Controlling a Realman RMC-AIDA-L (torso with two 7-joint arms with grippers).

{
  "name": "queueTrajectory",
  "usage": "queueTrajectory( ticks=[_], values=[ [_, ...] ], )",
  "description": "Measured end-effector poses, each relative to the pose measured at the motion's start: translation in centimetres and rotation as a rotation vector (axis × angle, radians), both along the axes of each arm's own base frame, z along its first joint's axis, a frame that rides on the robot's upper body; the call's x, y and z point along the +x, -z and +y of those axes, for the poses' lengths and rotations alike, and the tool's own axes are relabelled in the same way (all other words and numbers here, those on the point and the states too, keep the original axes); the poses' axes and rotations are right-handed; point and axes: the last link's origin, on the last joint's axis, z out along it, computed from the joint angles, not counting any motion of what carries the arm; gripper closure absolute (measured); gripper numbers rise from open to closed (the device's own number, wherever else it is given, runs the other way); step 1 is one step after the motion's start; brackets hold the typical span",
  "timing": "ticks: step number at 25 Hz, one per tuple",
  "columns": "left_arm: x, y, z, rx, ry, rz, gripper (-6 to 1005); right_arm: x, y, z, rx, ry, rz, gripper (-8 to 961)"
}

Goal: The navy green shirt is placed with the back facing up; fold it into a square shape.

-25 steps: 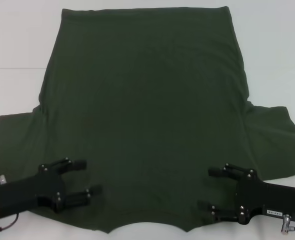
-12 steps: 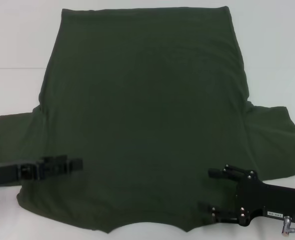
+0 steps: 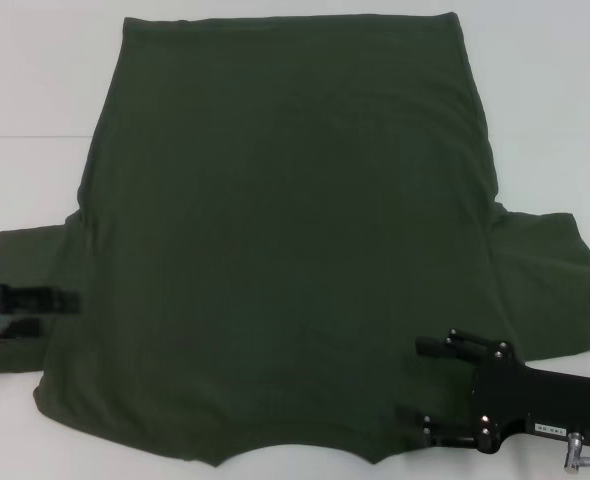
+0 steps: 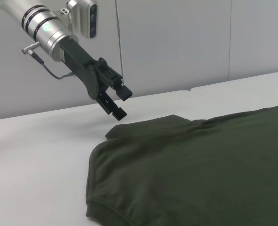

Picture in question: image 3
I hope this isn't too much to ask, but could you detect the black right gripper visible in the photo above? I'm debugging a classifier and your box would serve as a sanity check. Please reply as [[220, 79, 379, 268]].
[[414, 327, 590, 455]]

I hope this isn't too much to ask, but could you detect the dark green t-shirt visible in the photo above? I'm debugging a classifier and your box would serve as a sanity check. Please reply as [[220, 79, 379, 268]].
[[0, 13, 590, 469]]

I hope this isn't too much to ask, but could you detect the silver right gripper cable connector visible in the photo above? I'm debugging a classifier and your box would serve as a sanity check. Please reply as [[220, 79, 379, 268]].
[[554, 433, 582, 474]]

